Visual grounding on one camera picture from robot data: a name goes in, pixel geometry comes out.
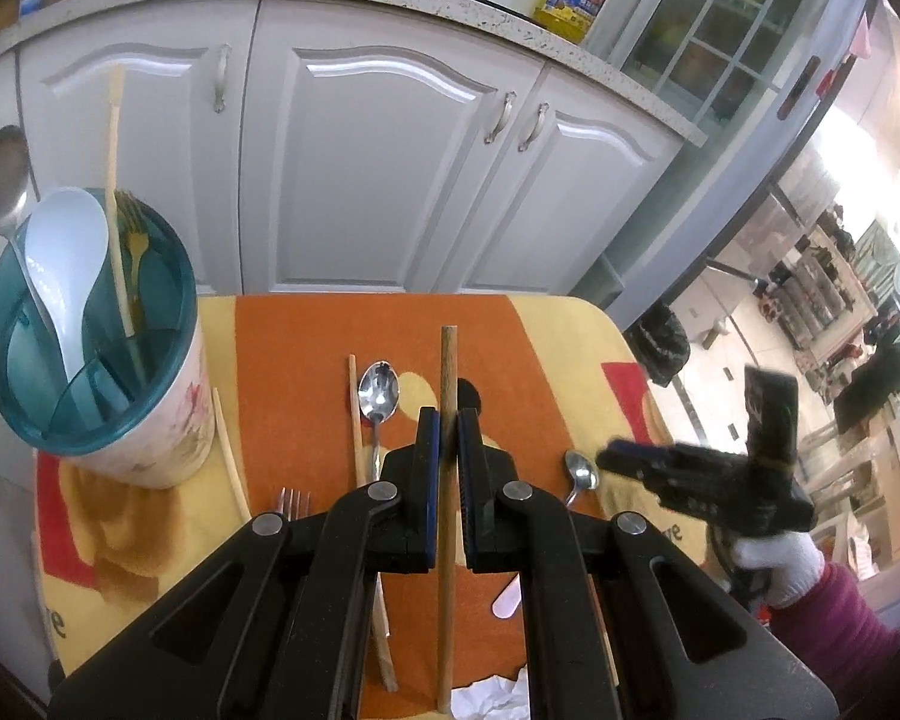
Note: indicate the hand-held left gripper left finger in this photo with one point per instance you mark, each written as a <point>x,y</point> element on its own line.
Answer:
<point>435,480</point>

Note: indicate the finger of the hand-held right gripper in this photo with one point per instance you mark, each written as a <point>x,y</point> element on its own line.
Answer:
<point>690,499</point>
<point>660,460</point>

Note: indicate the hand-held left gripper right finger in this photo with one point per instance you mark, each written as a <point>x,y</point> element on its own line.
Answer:
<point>465,480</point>

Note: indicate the brown wooden chopstick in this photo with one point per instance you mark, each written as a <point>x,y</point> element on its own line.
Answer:
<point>448,367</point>

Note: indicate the teal and white utensil holder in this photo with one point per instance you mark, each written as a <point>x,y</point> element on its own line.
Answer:
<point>165,420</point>

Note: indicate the metal fork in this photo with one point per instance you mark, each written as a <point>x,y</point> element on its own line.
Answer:
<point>136,240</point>
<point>292,502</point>

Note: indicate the white plastic spoon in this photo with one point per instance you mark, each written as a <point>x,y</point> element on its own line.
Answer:
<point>64,255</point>
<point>508,600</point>

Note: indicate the pale chopstick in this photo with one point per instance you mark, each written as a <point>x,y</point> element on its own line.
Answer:
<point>112,165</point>
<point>229,450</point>

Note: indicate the large metal spoon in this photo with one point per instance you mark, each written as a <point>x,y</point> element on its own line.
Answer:
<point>4,180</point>

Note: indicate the person's right forearm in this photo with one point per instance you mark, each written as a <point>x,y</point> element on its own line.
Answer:
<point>832,637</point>

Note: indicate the person's right hand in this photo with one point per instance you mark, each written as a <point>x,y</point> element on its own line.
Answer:
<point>784,562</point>

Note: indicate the small metal spoon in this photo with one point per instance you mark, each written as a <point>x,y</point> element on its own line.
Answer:
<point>581,469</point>

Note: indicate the light wooden chopstick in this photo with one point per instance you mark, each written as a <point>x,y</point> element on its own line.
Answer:
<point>354,420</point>

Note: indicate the black garbage bag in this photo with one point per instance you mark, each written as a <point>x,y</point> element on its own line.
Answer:
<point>664,345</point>

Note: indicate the dark cloth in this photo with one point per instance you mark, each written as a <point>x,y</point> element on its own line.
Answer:
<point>874,386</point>

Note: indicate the printed orange yellow cloth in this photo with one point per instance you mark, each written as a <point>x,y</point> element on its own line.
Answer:
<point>285,360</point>

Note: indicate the crumpled white tissue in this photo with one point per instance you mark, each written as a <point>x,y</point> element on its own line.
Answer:
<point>487,697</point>

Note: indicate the cluttered storage shelf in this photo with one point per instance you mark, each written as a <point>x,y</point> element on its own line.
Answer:
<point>825,277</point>

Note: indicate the glass door cabinet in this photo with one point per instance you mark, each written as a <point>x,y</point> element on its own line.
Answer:
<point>720,15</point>

